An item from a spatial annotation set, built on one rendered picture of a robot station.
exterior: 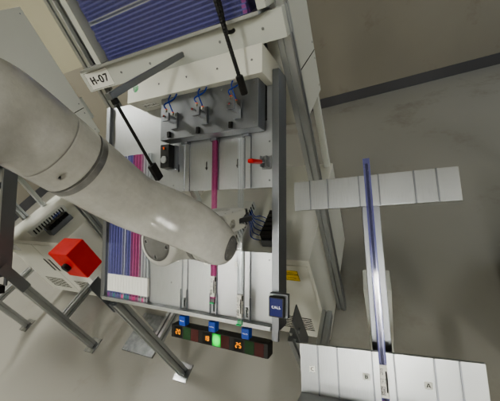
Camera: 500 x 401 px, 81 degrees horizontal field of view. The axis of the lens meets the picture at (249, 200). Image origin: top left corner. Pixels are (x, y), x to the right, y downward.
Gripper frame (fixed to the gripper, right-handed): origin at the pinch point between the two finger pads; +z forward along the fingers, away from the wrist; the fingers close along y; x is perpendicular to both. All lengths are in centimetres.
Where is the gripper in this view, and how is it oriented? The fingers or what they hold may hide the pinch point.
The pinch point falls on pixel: (239, 215)
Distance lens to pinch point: 79.8
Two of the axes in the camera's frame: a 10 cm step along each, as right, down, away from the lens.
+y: -8.9, 0.2, 4.5
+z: 4.4, -1.2, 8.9
